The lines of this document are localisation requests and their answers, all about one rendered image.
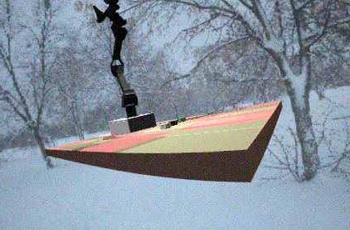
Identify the small green block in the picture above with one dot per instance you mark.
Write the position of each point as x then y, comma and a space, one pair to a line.
182, 119

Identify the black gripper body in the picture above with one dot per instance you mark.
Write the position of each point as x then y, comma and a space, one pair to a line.
110, 13

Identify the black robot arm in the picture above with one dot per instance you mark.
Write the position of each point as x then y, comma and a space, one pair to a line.
128, 95

